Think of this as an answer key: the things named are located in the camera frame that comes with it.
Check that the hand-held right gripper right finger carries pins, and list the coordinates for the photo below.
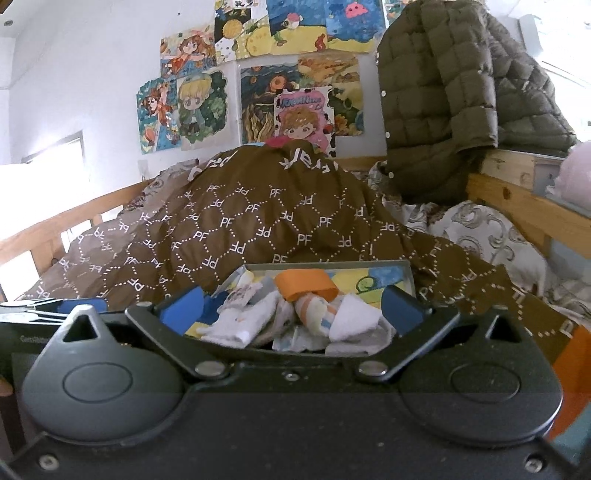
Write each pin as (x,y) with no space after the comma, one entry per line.
(401,310)

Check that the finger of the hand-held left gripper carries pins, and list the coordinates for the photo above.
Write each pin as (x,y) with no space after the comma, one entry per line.
(46,311)

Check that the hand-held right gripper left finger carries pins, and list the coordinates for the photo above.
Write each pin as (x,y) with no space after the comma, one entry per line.
(182,309)

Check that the white waffle towel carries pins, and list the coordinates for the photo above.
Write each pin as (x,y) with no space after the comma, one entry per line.
(358,318)

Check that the grey cartoon print tray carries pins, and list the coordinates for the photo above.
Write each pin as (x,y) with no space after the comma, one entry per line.
(369,279)

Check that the white printed sock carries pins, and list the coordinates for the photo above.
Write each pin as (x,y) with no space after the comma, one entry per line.
(242,291)

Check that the pastel patch sock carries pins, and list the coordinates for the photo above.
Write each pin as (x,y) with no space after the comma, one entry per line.
(314,316)

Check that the orange fabric band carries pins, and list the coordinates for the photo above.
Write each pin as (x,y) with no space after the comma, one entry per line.
(304,284)

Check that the brown patterned duvet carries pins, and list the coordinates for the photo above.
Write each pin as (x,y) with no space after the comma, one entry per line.
(258,217)

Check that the grey swirl patterned pillow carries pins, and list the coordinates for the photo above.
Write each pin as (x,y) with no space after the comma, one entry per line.
(159,184)

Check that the window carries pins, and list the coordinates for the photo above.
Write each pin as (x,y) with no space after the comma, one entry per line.
(51,170)

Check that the colourful patchwork bed sheet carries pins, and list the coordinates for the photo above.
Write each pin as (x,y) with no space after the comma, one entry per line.
(575,378)

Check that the olive quilted puffer jacket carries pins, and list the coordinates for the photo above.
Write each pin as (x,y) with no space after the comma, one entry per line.
(438,92)

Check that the lavender cloth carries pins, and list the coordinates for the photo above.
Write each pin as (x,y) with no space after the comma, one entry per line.
(577,173)

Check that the white air conditioner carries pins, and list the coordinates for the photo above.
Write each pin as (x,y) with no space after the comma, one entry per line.
(535,34)

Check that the white wall outlet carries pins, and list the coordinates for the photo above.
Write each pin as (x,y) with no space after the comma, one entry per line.
(144,170)

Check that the wooden bed frame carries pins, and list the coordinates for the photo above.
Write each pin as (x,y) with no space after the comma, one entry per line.
(508,196)

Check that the group of cartoon wall posters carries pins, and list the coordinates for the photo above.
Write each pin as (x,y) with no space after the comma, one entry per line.
(198,106)

